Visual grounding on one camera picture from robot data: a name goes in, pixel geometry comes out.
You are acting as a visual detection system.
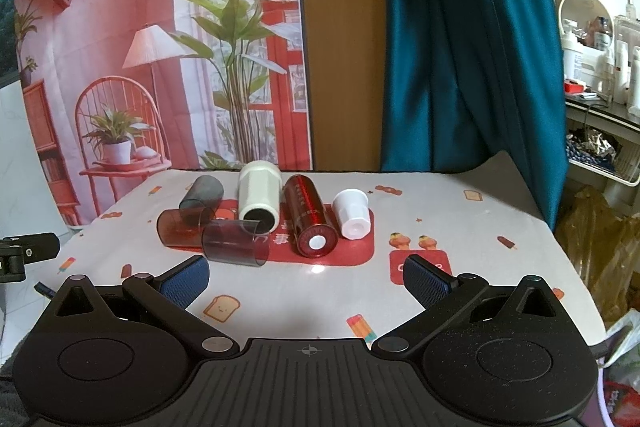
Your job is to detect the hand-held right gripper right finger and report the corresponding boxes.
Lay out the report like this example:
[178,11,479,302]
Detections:
[371,255,571,362]

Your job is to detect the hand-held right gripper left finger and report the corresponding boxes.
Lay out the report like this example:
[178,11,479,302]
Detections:
[52,255,241,362]

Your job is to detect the red translucent cup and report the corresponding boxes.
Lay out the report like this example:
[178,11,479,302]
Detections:
[156,207,219,251]

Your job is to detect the dark purple translucent cup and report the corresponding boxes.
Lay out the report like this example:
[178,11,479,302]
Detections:
[202,219,271,268]

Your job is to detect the grey translucent cup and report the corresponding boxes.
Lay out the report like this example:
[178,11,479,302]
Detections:
[179,175,224,228]

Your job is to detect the small white cup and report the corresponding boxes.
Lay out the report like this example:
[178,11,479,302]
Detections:
[332,189,372,241]

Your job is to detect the cream white cup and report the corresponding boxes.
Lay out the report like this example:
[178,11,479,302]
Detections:
[238,161,281,236]

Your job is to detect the red metallic cup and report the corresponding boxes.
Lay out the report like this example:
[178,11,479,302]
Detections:
[283,174,336,259]

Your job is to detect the yellow plastic bag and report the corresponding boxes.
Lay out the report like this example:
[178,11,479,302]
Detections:
[554,185,640,325]

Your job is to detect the white plastic bag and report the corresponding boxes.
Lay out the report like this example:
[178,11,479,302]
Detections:
[599,310,640,370]

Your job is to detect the crumpled foil packets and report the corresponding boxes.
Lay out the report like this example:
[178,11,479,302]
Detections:
[566,128,622,166]

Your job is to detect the purple plastic basin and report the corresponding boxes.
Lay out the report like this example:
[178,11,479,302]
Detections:
[594,364,640,427]

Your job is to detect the white storage rack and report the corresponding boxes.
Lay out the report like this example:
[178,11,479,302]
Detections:
[564,93,640,188]

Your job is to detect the teal curtain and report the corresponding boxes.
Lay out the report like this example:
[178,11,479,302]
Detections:
[378,0,569,234]

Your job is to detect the wooden board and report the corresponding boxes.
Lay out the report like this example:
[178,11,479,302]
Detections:
[293,0,387,172]

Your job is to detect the white pump bottle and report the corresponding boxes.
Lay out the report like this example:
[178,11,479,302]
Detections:
[562,19,586,82]

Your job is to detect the white tube bottle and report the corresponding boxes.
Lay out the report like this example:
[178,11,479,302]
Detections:
[626,47,640,118]

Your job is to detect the white arched mirror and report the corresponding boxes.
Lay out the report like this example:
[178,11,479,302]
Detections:
[556,0,615,58]

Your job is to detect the printed wall tapestry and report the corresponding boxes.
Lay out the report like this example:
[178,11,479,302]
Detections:
[14,0,314,228]

